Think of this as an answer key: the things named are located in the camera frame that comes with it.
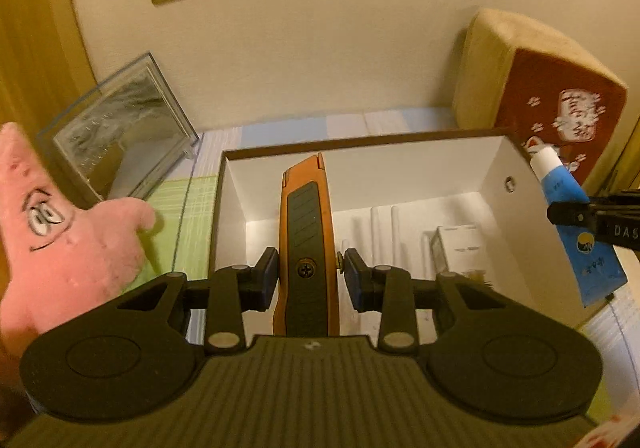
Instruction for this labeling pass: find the blue white tube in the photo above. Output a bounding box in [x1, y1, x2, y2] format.
[530, 145, 627, 307]

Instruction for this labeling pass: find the orange utility knife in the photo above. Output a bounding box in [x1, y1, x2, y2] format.
[272, 153, 340, 338]

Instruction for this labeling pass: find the white wifi router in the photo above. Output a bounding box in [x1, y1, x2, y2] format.
[333, 203, 495, 286]

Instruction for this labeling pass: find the checkered tablecloth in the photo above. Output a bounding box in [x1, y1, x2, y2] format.
[144, 117, 639, 421]

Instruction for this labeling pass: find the brown storage box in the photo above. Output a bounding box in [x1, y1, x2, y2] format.
[209, 130, 597, 327]

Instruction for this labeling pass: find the red lucky cat cushion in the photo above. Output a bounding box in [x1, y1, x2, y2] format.
[452, 8, 628, 194]

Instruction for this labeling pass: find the pink starfish plush toy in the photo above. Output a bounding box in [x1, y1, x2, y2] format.
[1, 123, 156, 357]

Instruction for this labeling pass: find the framed landscape picture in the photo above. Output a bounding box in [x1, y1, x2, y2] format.
[37, 52, 200, 205]

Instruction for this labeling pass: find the wooden door frame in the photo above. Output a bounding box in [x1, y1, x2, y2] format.
[0, 0, 97, 139]

